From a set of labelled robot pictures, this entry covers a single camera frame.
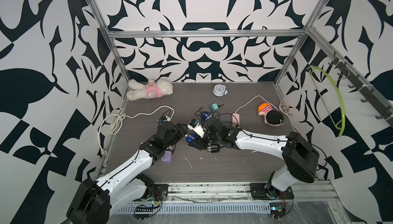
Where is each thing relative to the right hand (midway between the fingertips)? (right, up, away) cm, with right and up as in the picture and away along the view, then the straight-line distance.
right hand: (191, 136), depth 81 cm
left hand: (-3, +6, +1) cm, 7 cm away
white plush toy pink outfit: (-28, +26, +24) cm, 45 cm away
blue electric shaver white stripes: (0, 0, -2) cm, 2 cm away
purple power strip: (-13, -11, +2) cm, 17 cm away
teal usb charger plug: (+15, +14, +24) cm, 31 cm away
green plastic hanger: (+67, +10, -8) cm, 68 cm away
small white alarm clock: (+20, +26, +31) cm, 45 cm away
